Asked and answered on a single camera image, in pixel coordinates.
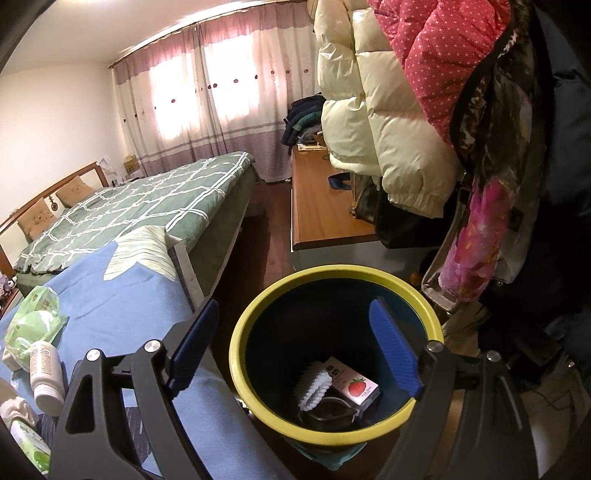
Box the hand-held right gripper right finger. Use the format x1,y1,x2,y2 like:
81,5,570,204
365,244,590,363
368,296,541,480

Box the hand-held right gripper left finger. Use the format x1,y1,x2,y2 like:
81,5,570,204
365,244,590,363
48,298,220,480

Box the pink strawberry milk carton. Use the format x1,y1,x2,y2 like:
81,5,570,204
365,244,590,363
322,356,382,408

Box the white scrub brush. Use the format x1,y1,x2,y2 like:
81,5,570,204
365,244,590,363
295,362,334,411

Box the dark metal cup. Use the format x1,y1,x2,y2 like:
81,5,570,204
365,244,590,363
300,398,363,432

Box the yellow rimmed trash bin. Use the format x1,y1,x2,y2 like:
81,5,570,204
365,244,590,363
229,264,446,472

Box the wooden bed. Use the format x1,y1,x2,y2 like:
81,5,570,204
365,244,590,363
0,151,259,296

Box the black handbag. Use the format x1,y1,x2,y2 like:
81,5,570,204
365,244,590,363
374,185,458,250

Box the pink floral scarf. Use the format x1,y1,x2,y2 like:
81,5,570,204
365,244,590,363
438,178,513,303

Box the green checked duvet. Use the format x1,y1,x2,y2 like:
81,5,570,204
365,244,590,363
14,152,257,278

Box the white plastic bottle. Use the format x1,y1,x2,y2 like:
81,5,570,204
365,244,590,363
29,342,66,415

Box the wooden desk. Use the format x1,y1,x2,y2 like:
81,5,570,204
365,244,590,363
290,143,439,273

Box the green wet wipes packet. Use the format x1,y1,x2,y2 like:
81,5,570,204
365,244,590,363
4,286,69,370

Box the brown pillow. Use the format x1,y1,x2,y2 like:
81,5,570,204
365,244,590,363
56,179,95,208
17,209,61,238

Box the small green drink carton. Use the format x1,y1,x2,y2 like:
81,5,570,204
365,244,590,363
9,418,51,476

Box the cream puffer jacket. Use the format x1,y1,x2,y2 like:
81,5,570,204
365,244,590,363
314,0,462,219

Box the dark hanging coat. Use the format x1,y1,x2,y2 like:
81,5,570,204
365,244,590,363
462,0,591,393

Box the pile of dark clothes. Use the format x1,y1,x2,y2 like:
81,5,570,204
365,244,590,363
281,95,326,148

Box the pink and white curtains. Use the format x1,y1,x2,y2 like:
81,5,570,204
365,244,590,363
111,7,324,183

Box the pink dotted jacket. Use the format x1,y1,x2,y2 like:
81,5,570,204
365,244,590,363
369,0,536,153

